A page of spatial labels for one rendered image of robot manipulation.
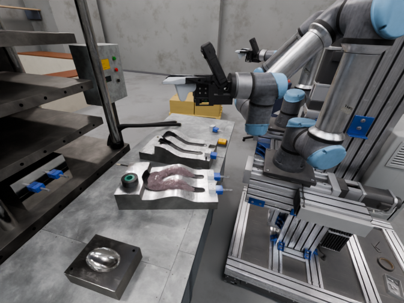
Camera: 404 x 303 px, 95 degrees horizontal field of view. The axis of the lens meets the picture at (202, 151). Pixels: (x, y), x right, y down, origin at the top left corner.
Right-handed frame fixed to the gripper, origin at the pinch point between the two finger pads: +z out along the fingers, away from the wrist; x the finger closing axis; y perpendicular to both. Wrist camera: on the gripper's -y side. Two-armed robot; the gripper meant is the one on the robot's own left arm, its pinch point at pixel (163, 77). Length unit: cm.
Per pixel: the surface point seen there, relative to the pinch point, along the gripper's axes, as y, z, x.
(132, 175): 48, 21, 27
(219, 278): 143, -30, 29
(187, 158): 51, -8, 51
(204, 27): -121, -96, 691
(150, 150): 51, 17, 65
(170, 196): 55, 2, 17
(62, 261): 67, 43, -3
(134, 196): 54, 19, 18
